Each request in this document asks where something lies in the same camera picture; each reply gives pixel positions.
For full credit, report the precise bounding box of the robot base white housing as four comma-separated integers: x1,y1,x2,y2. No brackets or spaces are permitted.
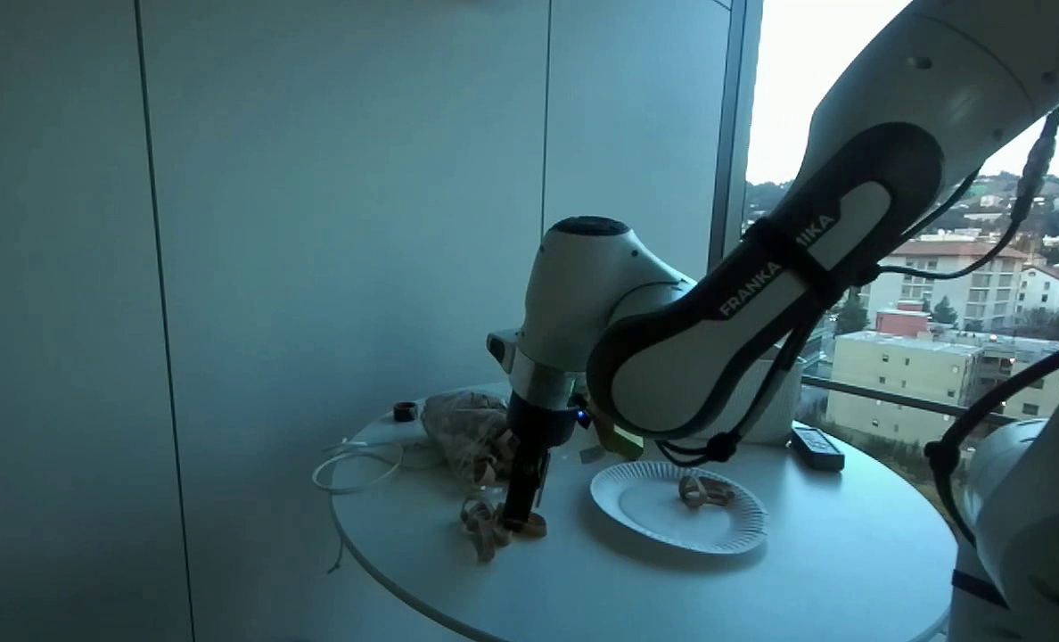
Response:
950,406,1059,642

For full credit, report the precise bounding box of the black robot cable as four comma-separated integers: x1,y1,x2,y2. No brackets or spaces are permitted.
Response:
919,331,1059,538

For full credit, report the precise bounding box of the small black object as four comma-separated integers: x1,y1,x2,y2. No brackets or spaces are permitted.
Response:
389,403,418,425

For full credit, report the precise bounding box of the white coiled cable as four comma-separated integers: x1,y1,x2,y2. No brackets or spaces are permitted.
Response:
305,434,408,496

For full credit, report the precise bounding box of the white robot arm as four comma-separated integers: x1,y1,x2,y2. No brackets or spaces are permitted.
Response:
504,0,1059,528

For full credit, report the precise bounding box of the black rectangular eraser block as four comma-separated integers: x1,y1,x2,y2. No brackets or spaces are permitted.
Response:
793,425,844,472

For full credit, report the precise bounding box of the rubber bands pile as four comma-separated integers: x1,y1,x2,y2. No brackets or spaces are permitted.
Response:
461,500,550,565

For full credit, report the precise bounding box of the white paper plate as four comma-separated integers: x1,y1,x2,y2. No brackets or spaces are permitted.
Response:
587,460,765,556

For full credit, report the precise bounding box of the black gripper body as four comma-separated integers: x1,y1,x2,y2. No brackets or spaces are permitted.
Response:
504,397,574,526

